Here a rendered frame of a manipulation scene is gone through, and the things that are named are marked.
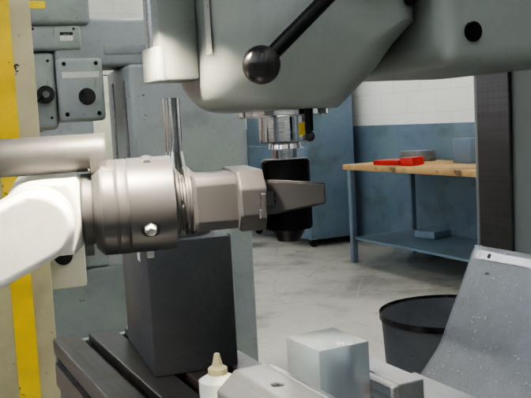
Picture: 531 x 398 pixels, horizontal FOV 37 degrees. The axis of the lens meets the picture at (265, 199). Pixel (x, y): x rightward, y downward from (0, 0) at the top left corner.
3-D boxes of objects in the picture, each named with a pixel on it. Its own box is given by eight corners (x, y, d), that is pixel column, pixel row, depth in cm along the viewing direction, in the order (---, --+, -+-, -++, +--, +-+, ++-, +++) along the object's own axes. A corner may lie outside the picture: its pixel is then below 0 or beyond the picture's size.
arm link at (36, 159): (136, 264, 71) (2, 277, 69) (130, 234, 81) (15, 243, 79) (126, 138, 68) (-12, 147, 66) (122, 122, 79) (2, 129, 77)
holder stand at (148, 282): (154, 378, 109) (144, 233, 107) (127, 339, 130) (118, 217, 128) (239, 365, 113) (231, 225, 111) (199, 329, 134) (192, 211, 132)
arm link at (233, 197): (265, 149, 70) (126, 159, 68) (271, 257, 71) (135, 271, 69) (241, 146, 82) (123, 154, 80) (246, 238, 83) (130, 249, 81)
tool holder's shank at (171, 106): (188, 175, 116) (183, 97, 115) (184, 177, 113) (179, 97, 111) (167, 176, 116) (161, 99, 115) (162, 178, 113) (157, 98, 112)
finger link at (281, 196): (324, 209, 76) (260, 215, 74) (322, 175, 75) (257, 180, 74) (329, 211, 74) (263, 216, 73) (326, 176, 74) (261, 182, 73)
